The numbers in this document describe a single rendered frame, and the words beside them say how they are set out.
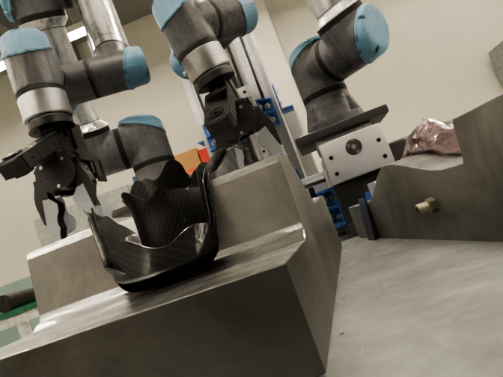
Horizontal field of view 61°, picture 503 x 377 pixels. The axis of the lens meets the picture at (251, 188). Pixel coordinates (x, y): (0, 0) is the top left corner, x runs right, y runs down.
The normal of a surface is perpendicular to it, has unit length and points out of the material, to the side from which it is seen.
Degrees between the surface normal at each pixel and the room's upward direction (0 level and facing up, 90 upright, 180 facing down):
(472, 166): 90
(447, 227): 90
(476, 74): 90
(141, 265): 105
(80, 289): 83
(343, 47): 112
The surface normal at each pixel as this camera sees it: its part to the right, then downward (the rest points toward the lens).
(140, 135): 0.15, -0.15
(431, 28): -0.11, -0.04
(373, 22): 0.63, -0.17
